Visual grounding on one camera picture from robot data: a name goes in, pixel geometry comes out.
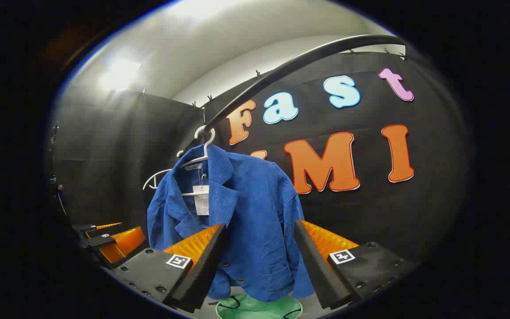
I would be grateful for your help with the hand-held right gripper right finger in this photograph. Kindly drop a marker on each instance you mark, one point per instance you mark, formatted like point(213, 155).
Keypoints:
point(319, 274)

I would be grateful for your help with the green laundry hamper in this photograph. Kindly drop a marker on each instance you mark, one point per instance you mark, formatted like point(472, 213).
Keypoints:
point(255, 310)

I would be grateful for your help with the row of small backdrop clips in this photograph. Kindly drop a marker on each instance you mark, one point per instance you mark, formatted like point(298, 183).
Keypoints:
point(257, 73)

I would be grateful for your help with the black stand with clamps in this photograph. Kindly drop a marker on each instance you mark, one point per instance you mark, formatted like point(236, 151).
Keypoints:
point(56, 181)

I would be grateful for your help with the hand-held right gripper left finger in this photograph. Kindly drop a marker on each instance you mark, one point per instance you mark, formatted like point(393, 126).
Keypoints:
point(206, 270)

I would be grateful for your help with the white plastic clothes hanger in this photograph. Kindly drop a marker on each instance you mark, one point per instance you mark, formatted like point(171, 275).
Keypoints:
point(155, 177)
point(206, 146)

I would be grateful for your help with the black clothes rack rail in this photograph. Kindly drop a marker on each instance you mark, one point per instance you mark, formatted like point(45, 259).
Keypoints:
point(290, 66)

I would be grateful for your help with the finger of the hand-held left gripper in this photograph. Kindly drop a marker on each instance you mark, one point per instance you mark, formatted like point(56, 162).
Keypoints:
point(102, 241)
point(93, 228)

